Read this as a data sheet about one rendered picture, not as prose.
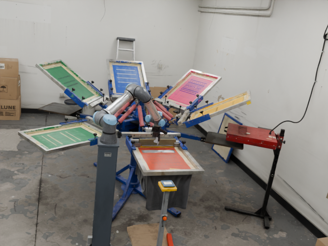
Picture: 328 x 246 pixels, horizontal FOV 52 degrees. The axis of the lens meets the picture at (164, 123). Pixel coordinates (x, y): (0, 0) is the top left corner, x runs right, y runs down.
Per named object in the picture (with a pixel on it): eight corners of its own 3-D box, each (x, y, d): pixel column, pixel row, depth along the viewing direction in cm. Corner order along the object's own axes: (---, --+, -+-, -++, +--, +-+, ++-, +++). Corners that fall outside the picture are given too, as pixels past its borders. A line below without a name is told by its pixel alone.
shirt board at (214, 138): (242, 143, 431) (243, 137, 429) (242, 154, 393) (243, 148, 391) (143, 124, 455) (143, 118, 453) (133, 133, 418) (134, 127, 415)
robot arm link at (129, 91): (97, 121, 288) (141, 83, 308) (88, 116, 298) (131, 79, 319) (103, 131, 296) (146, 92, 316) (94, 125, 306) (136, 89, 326)
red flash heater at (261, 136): (275, 139, 423) (277, 130, 419) (278, 152, 380) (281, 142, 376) (226, 130, 434) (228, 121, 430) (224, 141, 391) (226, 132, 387)
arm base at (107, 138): (99, 144, 287) (100, 133, 284) (99, 137, 301) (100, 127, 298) (117, 145, 290) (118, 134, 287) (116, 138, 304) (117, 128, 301)
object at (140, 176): (152, 201, 319) (156, 170, 309) (143, 201, 316) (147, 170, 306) (141, 177, 360) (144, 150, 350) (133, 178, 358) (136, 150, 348)
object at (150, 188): (187, 209, 331) (194, 170, 318) (143, 212, 317) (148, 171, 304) (186, 208, 334) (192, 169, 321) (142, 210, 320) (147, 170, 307)
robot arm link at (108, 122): (107, 133, 284) (108, 118, 280) (98, 129, 293) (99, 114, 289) (118, 132, 292) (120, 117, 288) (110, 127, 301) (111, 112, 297)
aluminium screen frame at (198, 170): (203, 174, 313) (204, 170, 311) (143, 175, 294) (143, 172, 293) (176, 142, 383) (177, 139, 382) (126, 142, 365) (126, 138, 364)
